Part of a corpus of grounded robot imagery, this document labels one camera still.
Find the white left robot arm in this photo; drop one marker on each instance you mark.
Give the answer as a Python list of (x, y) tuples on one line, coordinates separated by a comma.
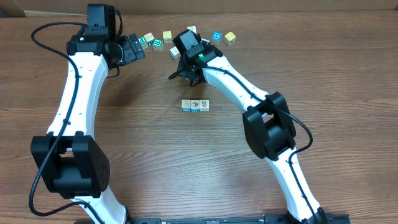
[(69, 160)]

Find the green C block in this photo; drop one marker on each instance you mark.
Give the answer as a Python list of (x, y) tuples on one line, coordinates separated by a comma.
[(143, 42)]

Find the blue top block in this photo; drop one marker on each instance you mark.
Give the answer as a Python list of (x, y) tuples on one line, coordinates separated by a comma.
[(216, 38)]

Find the cardboard back board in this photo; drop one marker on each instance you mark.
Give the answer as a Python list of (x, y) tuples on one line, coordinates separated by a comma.
[(131, 7)]

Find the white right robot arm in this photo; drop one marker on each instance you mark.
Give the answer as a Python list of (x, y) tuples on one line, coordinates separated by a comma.
[(268, 125)]

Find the white plain block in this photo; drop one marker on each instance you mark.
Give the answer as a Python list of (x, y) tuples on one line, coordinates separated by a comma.
[(174, 52)]

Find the hedgehog block white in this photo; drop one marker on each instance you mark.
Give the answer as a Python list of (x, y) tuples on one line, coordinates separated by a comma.
[(204, 105)]

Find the acorn block yellow sides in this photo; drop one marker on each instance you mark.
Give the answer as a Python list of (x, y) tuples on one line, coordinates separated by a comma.
[(195, 105)]

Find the green R block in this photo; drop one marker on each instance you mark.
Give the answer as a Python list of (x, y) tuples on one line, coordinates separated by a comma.
[(158, 45)]

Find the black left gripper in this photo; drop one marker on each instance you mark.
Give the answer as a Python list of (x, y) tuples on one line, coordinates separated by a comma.
[(129, 53)]

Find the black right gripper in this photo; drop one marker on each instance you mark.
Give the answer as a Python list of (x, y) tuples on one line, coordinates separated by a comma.
[(183, 71)]

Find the beige top block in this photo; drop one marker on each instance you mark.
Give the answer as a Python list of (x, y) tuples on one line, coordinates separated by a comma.
[(149, 39)]

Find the blue P block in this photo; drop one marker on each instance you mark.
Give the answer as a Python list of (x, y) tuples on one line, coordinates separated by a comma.
[(205, 40)]

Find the white block with drawing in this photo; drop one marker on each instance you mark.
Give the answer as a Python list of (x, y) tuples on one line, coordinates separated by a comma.
[(192, 28)]

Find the yellow top block left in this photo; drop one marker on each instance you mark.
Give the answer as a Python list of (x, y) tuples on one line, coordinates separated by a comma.
[(167, 36)]

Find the yellow top block far right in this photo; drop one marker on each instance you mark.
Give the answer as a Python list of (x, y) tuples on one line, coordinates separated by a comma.
[(229, 38)]

